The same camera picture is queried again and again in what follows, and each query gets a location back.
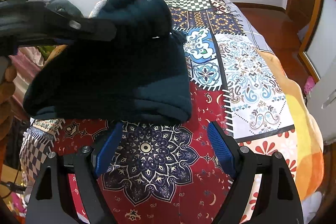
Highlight dark teal pants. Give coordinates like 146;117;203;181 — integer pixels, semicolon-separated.
23;0;192;125

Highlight person's left hand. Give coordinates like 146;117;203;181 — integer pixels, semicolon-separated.
0;62;17;140

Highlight orange yellow blanket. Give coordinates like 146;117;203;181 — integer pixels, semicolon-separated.
256;50;325;200

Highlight patchwork patterned bedspread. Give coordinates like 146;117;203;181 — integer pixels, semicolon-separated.
21;0;303;223

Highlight brown wooden wardrobe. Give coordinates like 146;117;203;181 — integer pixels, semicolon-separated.
298;0;335;82

